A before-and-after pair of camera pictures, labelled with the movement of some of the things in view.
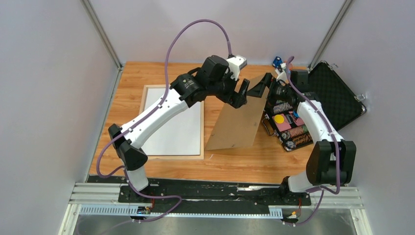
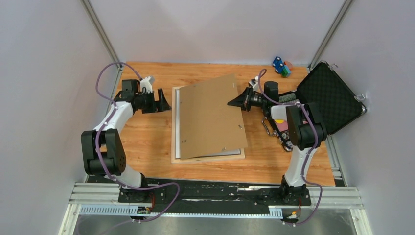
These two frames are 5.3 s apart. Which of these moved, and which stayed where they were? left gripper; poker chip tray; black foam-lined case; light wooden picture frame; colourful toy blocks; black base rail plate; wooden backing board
Moved: left gripper; light wooden picture frame; wooden backing board
Stayed: black base rail plate; colourful toy blocks; poker chip tray; black foam-lined case
